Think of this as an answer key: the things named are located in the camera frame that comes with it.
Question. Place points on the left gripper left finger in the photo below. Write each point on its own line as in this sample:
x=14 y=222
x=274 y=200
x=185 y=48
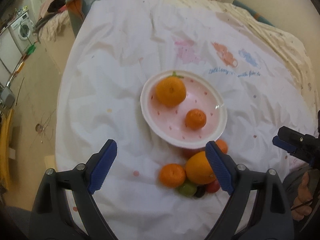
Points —
x=51 y=216

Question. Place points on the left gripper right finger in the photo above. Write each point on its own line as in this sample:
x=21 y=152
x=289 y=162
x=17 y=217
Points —
x=270 y=217

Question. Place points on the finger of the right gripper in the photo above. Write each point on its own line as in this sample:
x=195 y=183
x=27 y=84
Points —
x=295 y=138
x=288 y=144

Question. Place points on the red cherry tomato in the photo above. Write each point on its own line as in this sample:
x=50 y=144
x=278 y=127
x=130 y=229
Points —
x=213 y=187
x=188 y=153

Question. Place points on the large oval orange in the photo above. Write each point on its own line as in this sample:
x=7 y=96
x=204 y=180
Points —
x=198 y=169

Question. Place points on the green small fruit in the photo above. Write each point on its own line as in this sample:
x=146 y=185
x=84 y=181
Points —
x=187 y=189

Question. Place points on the bumpy orange mandarin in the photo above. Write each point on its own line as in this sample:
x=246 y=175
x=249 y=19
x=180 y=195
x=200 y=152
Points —
x=195 y=119

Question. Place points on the small orange tangerine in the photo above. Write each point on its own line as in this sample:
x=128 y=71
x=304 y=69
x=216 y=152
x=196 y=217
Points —
x=172 y=175

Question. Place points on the large smooth orange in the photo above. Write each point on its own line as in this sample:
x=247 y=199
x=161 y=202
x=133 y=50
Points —
x=171 y=91

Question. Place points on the person's right hand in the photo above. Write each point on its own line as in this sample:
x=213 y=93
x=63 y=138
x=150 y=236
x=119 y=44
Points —
x=303 y=196

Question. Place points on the dark plum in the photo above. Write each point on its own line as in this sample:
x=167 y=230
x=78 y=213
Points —
x=200 y=191

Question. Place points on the pink strawberry ceramic plate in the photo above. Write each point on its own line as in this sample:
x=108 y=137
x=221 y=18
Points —
x=168 y=123

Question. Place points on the white cartoon print bedsheet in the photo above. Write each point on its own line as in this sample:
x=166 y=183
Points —
x=262 y=73

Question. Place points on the white washing machine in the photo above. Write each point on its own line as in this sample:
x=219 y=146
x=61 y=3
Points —
x=21 y=31

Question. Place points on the pile of clothes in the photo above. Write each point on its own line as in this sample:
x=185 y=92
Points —
x=52 y=19

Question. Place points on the grey orange cushion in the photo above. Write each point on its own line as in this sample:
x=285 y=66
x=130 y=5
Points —
x=78 y=10

